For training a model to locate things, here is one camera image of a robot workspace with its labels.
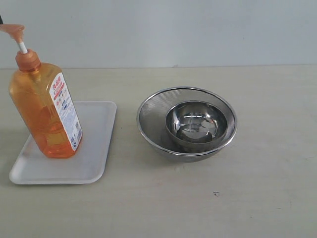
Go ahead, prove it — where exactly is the small stainless steel bowl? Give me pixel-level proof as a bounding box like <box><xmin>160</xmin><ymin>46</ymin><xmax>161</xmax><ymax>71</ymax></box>
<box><xmin>165</xmin><ymin>100</ymin><xmax>228</xmax><ymax>153</ymax></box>

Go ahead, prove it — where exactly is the white rectangular foam tray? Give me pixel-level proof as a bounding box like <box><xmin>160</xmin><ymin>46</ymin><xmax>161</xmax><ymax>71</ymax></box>
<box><xmin>9</xmin><ymin>101</ymin><xmax>117</xmax><ymax>185</ymax></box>

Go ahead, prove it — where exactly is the steel mesh colander basket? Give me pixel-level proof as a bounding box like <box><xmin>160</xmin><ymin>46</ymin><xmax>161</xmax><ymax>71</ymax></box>
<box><xmin>137</xmin><ymin>86</ymin><xmax>238</xmax><ymax>163</ymax></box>

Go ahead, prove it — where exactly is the orange pump soap bottle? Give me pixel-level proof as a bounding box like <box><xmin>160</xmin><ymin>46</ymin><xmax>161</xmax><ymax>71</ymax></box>
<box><xmin>0</xmin><ymin>24</ymin><xmax>83</xmax><ymax>158</ymax></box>

